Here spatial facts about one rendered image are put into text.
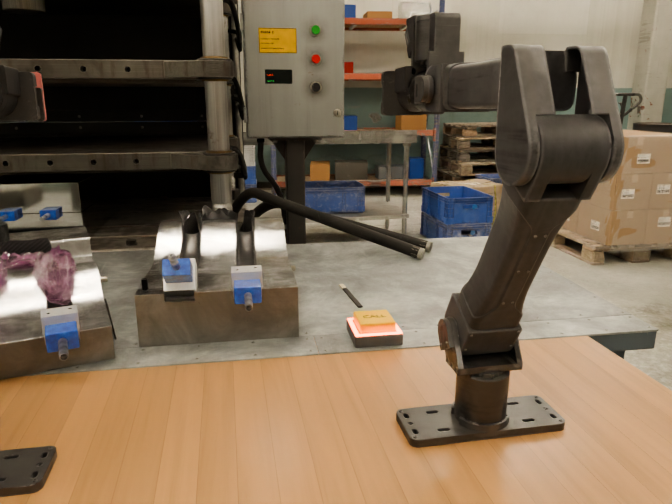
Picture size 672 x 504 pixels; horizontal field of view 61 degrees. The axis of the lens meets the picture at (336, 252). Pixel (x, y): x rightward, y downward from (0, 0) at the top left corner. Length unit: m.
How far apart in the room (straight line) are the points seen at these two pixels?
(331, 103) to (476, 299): 1.21
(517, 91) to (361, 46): 7.14
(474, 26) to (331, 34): 6.29
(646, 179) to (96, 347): 4.14
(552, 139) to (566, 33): 7.96
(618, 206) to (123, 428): 4.10
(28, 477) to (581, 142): 0.64
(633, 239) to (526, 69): 4.18
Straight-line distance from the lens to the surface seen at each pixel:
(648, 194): 4.67
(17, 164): 1.81
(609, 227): 4.56
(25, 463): 0.74
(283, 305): 0.95
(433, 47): 0.81
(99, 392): 0.87
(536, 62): 0.55
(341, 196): 4.72
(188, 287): 0.95
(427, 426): 0.73
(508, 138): 0.54
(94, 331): 0.94
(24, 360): 0.95
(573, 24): 8.53
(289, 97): 1.76
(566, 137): 0.53
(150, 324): 0.97
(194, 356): 0.93
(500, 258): 0.61
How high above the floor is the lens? 1.19
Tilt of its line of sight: 15 degrees down
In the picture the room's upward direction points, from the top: straight up
